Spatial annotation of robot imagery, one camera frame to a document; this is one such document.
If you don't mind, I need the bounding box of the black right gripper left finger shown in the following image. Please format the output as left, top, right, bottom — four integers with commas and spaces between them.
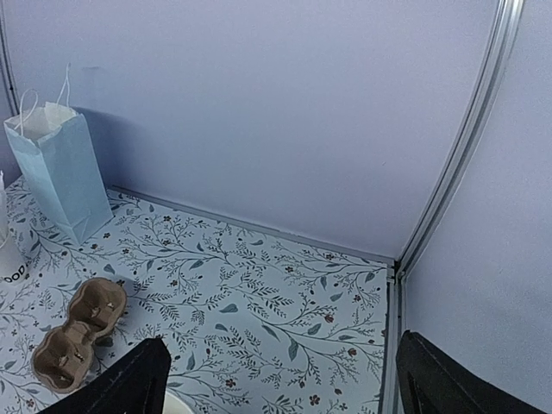
41, 338, 171, 414

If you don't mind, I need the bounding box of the black and white paper cup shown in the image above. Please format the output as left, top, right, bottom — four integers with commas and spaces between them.
162, 392, 194, 414

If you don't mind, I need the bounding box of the brown cardboard cup carrier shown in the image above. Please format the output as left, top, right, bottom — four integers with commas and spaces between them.
31, 278, 127, 393

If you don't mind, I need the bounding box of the white cup holding straws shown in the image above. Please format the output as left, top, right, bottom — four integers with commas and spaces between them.
1, 172, 28, 287

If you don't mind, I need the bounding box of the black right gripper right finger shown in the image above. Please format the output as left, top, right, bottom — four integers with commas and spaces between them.
396, 330, 542, 414

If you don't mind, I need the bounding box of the light blue paper bag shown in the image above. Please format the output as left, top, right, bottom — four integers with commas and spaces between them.
3, 65, 113, 245

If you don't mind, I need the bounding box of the aluminium frame post right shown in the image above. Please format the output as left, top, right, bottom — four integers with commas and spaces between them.
378, 0, 524, 413

